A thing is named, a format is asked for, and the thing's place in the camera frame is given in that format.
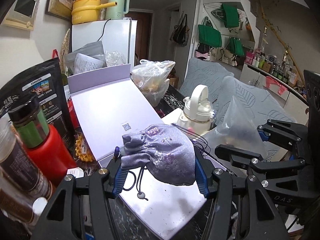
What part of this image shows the blue leaf cushion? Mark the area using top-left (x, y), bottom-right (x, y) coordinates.
top-left (179, 57), bottom-right (234, 102)
top-left (214, 76), bottom-right (296, 160)

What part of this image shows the dark brown door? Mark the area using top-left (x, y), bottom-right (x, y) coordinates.
top-left (127, 11), bottom-right (152, 60)

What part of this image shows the large green tote bag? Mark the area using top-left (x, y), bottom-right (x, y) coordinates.
top-left (198, 16), bottom-right (222, 48)

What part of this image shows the light green electric kettle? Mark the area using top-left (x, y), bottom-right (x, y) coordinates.
top-left (105, 0), bottom-right (130, 20)

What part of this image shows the dark hanging handbag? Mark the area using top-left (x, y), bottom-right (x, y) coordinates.
top-left (170, 13), bottom-right (189, 47)

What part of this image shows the rear blue leaf cushion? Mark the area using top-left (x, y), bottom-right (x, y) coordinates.
top-left (179, 57), bottom-right (234, 102)

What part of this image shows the green lidded spice jar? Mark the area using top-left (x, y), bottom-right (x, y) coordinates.
top-left (8, 94), bottom-right (50, 148)

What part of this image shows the yellow enamel pot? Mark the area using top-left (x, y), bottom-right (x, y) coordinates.
top-left (71, 0), bottom-right (118, 25)

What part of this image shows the front blue leaf cushion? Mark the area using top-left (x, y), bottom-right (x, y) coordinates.
top-left (214, 76), bottom-right (296, 160)

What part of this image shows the upper green tote bag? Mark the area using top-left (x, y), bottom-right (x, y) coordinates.
top-left (221, 3), bottom-right (239, 28)

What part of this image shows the white mini fridge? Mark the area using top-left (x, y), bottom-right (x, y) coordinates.
top-left (71, 20), bottom-right (137, 67)

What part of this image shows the wall intercom panel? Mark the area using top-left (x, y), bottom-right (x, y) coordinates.
top-left (1, 0), bottom-right (40, 31)

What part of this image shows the lavender drawstring pouch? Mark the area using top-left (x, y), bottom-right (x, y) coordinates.
top-left (113, 124), bottom-right (203, 186)

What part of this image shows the cream cinnamoroll water bottle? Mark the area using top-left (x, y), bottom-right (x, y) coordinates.
top-left (176, 85), bottom-right (216, 135)

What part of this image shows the clear plastic zip bag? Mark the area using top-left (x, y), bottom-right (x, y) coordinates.
top-left (204, 96), bottom-right (267, 158)

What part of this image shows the brown powder jar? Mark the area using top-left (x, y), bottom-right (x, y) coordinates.
top-left (1, 118), bottom-right (54, 199)

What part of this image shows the lower green tote bag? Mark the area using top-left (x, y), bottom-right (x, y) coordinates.
top-left (227, 37), bottom-right (244, 56)

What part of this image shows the white plastic food bag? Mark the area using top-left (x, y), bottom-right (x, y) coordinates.
top-left (131, 60), bottom-right (176, 107)

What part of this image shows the red lidded bottle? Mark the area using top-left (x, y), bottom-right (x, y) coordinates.
top-left (23, 125), bottom-right (77, 187)

